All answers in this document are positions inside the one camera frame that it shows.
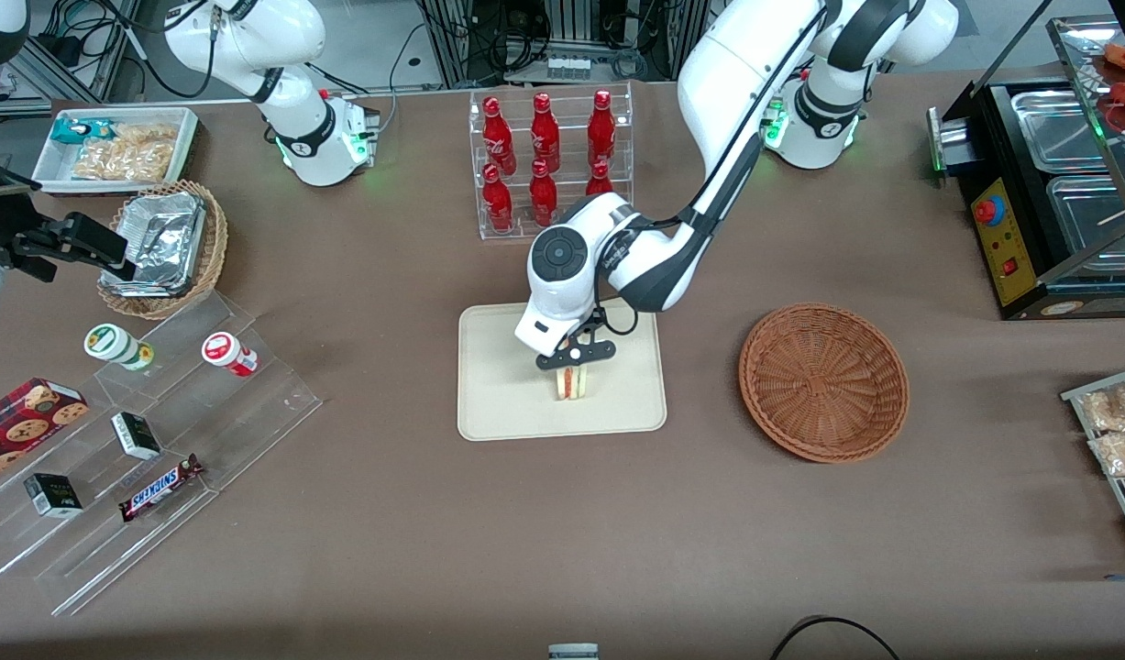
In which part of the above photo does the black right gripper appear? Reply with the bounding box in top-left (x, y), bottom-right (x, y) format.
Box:
top-left (0, 213), bottom-right (135, 282)

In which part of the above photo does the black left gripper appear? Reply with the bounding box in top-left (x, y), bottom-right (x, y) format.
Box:
top-left (535, 312), bottom-right (617, 382)

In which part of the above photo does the beige plastic tray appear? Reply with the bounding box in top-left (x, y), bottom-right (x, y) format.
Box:
top-left (458, 302), bottom-right (667, 443)

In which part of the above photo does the white rectangular snack tray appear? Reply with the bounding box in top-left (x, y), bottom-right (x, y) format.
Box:
top-left (32, 107), bottom-right (201, 195)

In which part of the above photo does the light wicker basket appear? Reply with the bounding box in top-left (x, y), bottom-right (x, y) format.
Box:
top-left (97, 180), bottom-right (229, 321)

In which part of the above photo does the round brown wicker basket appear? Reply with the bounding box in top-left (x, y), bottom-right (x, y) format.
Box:
top-left (738, 303), bottom-right (910, 463)

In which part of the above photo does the tray of packaged snacks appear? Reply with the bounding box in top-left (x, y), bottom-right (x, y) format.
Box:
top-left (1061, 365), bottom-right (1125, 561)

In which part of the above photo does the silver foil container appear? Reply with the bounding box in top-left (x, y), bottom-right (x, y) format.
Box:
top-left (101, 191), bottom-right (207, 297)

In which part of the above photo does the clear bag of chips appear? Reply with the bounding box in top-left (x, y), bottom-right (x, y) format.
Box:
top-left (72, 124), bottom-right (179, 182)

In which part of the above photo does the green lid white bottle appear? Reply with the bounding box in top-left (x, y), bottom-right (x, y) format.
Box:
top-left (83, 324), bottom-right (156, 371)

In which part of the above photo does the teal snack packet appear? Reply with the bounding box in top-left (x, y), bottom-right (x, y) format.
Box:
top-left (50, 117), bottom-right (116, 146)

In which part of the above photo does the red lid white bottle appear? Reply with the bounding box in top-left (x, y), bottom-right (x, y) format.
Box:
top-left (202, 332), bottom-right (259, 378)

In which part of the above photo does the clear acrylic bottle rack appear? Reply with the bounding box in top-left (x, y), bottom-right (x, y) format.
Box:
top-left (469, 82), bottom-right (634, 242)

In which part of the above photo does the small black box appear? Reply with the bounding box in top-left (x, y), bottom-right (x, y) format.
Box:
top-left (111, 412), bottom-right (162, 461)
top-left (23, 473), bottom-right (83, 520)

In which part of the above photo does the red plaid cookie box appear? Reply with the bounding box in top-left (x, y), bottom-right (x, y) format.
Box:
top-left (0, 378), bottom-right (90, 488)

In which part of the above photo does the clear acrylic stepped stand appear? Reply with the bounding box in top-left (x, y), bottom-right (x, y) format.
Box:
top-left (0, 291), bottom-right (324, 617)

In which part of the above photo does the Snickers chocolate bar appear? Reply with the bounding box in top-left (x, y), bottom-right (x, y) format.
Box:
top-left (118, 454), bottom-right (204, 523)

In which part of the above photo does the black food warmer machine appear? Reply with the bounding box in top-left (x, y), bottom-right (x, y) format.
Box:
top-left (927, 14), bottom-right (1125, 322)

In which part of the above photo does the wrapped bread pack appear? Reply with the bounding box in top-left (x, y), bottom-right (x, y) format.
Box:
top-left (1088, 431), bottom-right (1125, 479)
top-left (1079, 380), bottom-right (1125, 434)

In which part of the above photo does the steel warmer pan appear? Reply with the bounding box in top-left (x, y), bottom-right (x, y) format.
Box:
top-left (1011, 88), bottom-right (1111, 175)
top-left (1045, 174), bottom-right (1125, 259)

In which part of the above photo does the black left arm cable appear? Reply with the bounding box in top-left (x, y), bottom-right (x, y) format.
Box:
top-left (595, 0), bottom-right (829, 336)

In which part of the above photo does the black cable loop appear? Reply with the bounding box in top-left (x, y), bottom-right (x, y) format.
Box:
top-left (768, 616), bottom-right (902, 660)

